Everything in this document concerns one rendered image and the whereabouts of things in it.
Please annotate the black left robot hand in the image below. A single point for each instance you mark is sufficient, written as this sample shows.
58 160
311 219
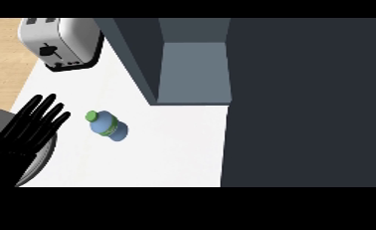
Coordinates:
27 131

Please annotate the silver toaster black base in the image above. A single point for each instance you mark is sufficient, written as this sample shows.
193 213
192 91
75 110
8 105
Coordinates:
74 41

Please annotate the dark grey cabinet door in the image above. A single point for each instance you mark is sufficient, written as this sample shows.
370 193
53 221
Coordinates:
303 108

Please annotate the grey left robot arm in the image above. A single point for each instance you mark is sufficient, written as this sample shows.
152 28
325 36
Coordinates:
43 156

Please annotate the blue water bottle green cap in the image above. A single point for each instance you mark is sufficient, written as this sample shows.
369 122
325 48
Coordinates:
108 126

